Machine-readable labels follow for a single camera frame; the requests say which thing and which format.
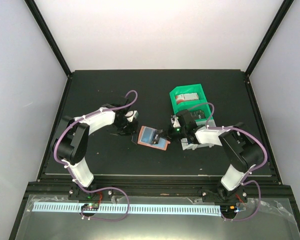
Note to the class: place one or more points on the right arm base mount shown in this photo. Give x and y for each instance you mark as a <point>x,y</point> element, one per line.
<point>219,194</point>

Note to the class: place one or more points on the black frame post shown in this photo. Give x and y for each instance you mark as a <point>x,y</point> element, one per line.
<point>39,19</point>
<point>272,29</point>

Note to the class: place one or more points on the left black frame post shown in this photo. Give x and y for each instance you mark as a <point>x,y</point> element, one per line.
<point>39,19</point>

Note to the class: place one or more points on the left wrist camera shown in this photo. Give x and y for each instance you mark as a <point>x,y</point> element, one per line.
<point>131,115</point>

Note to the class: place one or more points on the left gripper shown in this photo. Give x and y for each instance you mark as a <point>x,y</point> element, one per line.
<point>132,130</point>

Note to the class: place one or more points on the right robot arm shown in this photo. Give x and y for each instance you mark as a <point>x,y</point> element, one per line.
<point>245,153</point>

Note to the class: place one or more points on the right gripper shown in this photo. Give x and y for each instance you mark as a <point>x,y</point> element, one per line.
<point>167,136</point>

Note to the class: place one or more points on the right black frame post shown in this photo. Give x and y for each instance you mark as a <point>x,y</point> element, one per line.
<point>272,29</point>

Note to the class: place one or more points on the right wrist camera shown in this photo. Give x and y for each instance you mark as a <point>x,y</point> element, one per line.
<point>175,122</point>

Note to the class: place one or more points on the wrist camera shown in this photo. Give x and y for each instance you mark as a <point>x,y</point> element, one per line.
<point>131,115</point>
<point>175,122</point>

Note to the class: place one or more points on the white slotted cable duct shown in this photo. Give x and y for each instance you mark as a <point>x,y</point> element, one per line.
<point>141,209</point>

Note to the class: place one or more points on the green and white card bin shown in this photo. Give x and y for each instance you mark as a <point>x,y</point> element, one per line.
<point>193,110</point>

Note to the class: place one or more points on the black card stack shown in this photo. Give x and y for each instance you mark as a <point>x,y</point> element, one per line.
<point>198,115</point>

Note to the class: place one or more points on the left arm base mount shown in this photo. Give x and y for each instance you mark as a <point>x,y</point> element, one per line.
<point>91,201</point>

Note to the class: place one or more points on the blue credit card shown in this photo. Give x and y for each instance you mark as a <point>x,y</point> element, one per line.
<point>146,134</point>

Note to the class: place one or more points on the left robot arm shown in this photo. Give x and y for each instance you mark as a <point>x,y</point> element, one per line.
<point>70,141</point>

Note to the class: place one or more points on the black credit card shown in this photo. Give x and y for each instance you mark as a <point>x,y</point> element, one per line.
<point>157,138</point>

